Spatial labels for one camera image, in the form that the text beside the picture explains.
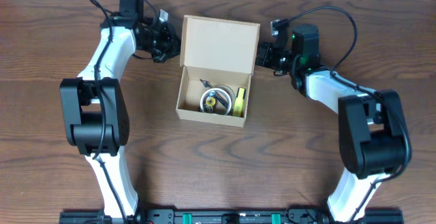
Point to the clear tape roll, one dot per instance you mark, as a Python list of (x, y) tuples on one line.
[(228, 90)]

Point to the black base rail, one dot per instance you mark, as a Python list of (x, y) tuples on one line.
[(169, 216)]

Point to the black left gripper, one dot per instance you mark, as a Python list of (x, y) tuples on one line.
[(172, 41)]

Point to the cardboard box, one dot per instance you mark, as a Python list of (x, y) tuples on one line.
[(221, 52)]

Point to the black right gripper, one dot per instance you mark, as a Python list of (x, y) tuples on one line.
[(261, 57)]

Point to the yellow highlighter marker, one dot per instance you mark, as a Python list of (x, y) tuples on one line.
[(239, 102)]

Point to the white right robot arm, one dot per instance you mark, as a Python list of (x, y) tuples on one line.
[(373, 139)]

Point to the black pen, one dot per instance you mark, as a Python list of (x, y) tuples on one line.
[(220, 95)]

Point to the white tape roll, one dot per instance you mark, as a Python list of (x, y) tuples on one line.
[(220, 110)]

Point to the black yellow correction tape dispenser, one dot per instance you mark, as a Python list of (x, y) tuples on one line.
[(209, 104)]

